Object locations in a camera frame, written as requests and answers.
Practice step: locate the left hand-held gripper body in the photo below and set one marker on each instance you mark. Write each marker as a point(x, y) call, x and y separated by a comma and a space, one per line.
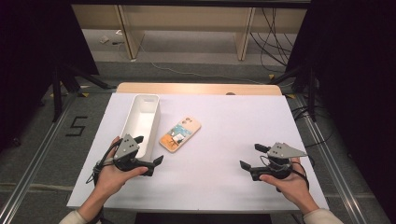
point(126, 147)

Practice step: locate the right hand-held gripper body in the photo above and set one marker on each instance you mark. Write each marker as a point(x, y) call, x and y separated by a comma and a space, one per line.
point(281, 151)

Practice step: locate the white plastic storage box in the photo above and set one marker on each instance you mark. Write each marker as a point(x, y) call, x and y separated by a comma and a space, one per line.
point(141, 119)

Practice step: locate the person's left hand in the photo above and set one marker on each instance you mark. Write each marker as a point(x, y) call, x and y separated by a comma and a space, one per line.
point(112, 180)

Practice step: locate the person's right hand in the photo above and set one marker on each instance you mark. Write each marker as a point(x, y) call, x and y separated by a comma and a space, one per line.
point(292, 188)

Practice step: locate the white table board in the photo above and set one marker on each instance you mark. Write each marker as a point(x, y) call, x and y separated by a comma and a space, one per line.
point(233, 140)

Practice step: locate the yellow tape marker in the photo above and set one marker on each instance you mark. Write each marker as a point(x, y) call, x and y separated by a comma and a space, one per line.
point(271, 76)
point(83, 94)
point(291, 96)

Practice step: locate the dark table grommet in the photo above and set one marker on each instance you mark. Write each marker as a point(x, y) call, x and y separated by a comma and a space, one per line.
point(230, 93)

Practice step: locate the black metal stand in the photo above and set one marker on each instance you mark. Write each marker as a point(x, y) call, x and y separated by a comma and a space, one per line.
point(312, 93)
point(57, 93)

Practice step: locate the wooden table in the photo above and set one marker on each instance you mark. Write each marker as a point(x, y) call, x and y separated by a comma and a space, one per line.
point(193, 88)

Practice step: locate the black curtain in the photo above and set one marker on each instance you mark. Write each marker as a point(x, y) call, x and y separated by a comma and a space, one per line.
point(31, 62)
point(358, 77)

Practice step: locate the small white floor object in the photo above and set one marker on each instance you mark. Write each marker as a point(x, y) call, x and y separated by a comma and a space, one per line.
point(104, 39)

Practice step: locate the beige wooden shelf unit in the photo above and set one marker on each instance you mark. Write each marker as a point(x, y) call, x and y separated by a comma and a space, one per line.
point(186, 18)

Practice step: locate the aluminium floor rail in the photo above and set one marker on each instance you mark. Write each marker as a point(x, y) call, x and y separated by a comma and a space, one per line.
point(336, 174)
point(31, 171)

